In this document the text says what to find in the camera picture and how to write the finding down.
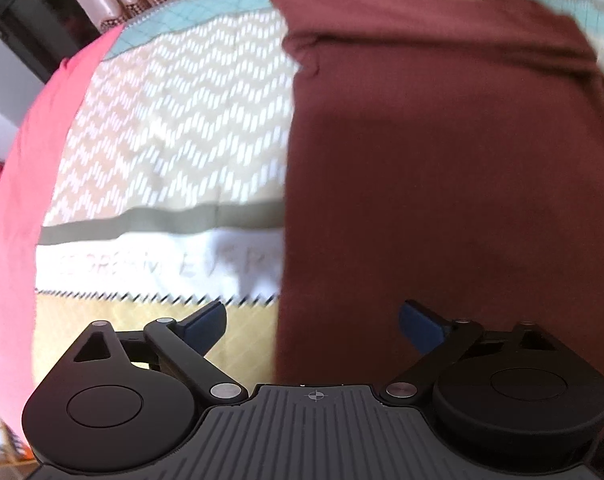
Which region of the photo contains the maroon long sleeve sweater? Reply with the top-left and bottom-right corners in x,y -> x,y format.
268,0 -> 604,480

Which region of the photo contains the patterned beige teal bedspread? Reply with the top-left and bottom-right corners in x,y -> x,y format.
33,0 -> 604,388

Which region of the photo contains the pink bed sheet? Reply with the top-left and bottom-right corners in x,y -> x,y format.
0,27 -> 122,436

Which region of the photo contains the dark window frame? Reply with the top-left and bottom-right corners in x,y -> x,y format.
0,0 -> 100,82

